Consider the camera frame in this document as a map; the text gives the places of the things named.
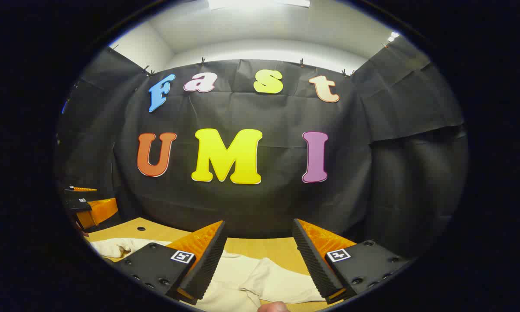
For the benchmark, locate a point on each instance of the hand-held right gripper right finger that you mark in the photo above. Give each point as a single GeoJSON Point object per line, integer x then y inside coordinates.
{"type": "Point", "coordinates": [312, 260]}

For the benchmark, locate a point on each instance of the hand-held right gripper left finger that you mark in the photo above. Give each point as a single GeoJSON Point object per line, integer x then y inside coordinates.
{"type": "Point", "coordinates": [207, 260]}

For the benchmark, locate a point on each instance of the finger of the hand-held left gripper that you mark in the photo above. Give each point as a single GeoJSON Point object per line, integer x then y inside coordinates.
{"type": "Point", "coordinates": [80, 193]}
{"type": "Point", "coordinates": [78, 206]}

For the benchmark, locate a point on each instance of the cream sweatshirt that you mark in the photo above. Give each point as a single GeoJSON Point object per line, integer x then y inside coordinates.
{"type": "Point", "coordinates": [251, 277]}

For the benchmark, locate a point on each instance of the black backdrop cloth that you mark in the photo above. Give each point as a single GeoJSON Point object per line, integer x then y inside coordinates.
{"type": "Point", "coordinates": [264, 203]}

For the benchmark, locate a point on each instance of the ceiling light panel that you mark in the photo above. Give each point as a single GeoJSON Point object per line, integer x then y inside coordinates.
{"type": "Point", "coordinates": [260, 3]}

